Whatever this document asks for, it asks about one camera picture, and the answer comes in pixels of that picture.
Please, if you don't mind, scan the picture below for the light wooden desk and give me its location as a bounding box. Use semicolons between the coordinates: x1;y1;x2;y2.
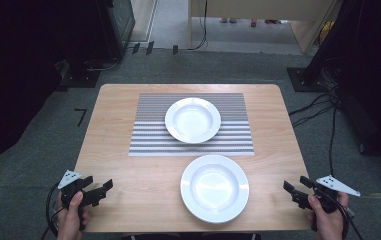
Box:
187;0;343;55

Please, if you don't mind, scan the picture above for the black hanging cable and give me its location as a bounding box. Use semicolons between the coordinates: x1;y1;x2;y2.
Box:
190;0;210;52

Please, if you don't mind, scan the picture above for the person's right hand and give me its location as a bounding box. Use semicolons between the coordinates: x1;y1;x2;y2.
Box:
307;192;350;235

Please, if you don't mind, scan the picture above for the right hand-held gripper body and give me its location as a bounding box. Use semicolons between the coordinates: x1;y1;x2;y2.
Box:
299;175;362;215

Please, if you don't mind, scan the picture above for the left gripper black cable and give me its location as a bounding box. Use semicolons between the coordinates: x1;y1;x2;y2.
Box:
40;182;70;240

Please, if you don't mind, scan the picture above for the long black floor cable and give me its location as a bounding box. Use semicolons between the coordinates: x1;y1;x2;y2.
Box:
327;104;339;178

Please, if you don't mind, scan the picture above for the grey striped placemat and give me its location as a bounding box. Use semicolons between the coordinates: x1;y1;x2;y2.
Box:
128;92;256;158

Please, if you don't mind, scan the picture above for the grey floor cable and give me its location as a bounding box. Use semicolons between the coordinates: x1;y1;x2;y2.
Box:
87;57;122;73

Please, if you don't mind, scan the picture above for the dark glass-front cabinet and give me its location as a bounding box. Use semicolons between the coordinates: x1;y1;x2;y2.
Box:
106;0;136;62

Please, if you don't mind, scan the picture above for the yellow object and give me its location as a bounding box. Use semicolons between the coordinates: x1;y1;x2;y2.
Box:
318;20;336;45

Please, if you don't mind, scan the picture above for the black stand base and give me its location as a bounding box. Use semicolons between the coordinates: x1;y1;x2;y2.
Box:
286;66;330;93
60;59;102;89

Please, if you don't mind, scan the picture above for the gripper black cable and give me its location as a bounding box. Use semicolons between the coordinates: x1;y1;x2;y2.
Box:
40;182;70;240
333;199;365;240

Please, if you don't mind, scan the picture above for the white deep plate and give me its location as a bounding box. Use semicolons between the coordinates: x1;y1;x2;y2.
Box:
179;153;251;225
164;96;223;145

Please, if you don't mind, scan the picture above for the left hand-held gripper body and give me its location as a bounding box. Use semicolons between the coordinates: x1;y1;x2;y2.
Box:
57;169;95;210

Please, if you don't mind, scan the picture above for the person's left hand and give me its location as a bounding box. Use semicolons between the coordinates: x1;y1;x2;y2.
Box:
55;190;91;236

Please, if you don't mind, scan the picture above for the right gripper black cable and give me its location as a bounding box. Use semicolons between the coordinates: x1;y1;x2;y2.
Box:
333;199;365;240

